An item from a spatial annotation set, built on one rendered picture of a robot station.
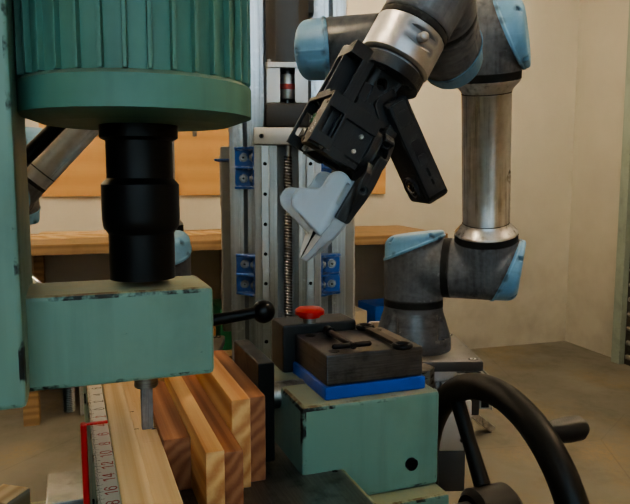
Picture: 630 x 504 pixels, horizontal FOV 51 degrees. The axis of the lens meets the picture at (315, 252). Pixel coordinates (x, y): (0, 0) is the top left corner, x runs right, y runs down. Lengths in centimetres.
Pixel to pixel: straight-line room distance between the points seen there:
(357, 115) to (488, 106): 56
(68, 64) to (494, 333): 437
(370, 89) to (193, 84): 25
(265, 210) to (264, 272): 12
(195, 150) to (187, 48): 341
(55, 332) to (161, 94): 19
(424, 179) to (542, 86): 414
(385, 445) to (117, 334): 26
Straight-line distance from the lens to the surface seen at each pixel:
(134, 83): 46
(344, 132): 64
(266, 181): 133
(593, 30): 491
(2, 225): 47
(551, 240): 486
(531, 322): 486
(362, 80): 66
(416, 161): 68
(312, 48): 83
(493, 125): 119
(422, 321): 128
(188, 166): 387
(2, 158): 47
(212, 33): 49
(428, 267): 126
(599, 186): 472
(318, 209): 64
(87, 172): 385
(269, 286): 134
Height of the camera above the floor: 116
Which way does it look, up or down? 6 degrees down
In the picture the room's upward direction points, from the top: straight up
